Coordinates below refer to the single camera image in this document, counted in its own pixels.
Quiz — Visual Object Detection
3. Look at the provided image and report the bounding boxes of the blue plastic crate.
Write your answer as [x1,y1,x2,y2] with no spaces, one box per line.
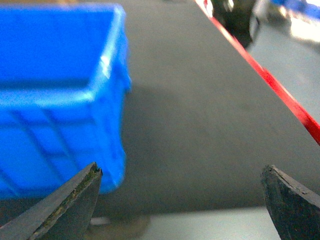
[0,2,131,200]

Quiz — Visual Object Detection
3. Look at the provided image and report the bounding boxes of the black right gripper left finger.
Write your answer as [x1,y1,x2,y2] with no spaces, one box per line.
[0,162,103,240]

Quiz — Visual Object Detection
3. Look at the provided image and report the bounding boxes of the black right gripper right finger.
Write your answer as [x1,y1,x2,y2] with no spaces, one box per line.
[261,165,320,240]

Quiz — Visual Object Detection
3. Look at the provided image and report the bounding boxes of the dark blurry stand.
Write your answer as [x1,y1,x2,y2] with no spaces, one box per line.
[211,0,261,50]

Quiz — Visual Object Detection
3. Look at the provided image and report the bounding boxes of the red tape strip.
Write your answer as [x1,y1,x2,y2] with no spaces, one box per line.
[195,0,320,144]

